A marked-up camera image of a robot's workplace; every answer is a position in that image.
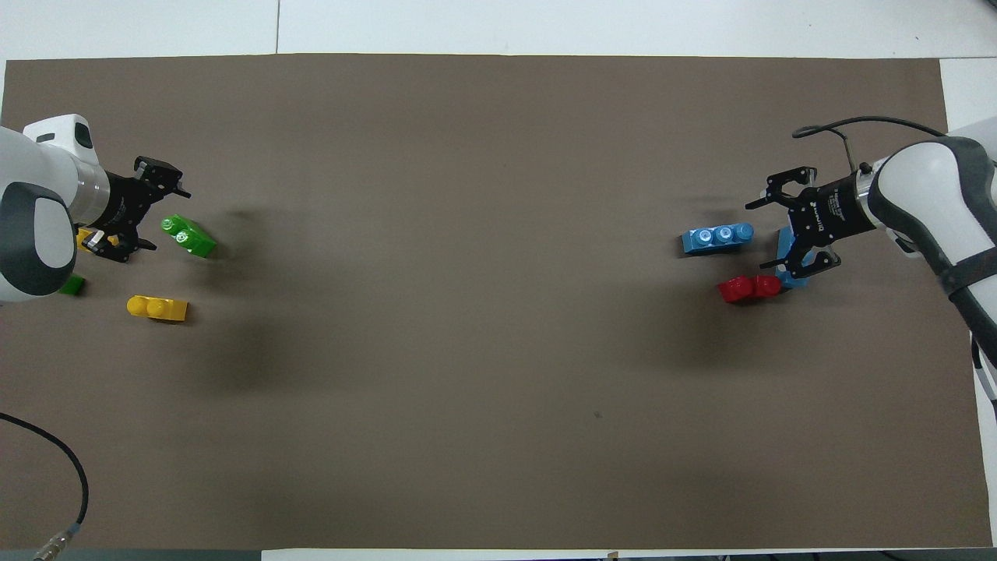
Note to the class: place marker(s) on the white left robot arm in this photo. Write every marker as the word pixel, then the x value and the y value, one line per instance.
pixel 31 195

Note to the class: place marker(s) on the brown table mat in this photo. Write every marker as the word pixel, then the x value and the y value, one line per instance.
pixel 467 389

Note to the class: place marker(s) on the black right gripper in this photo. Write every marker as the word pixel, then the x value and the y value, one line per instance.
pixel 829 214

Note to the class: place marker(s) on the red two-stud toy brick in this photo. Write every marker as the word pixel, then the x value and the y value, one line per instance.
pixel 748 290

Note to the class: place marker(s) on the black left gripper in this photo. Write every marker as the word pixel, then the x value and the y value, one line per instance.
pixel 128 204

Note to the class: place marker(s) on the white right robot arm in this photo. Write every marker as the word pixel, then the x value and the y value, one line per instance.
pixel 935 187

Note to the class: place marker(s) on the green two-stud toy brick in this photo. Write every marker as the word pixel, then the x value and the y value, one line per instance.
pixel 195 240
pixel 74 286

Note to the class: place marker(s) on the blue three-stud toy brick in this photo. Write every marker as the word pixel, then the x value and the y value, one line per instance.
pixel 716 239
pixel 783 248

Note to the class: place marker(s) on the yellow two-stud toy brick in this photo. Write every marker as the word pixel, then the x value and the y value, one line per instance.
pixel 82 245
pixel 160 309

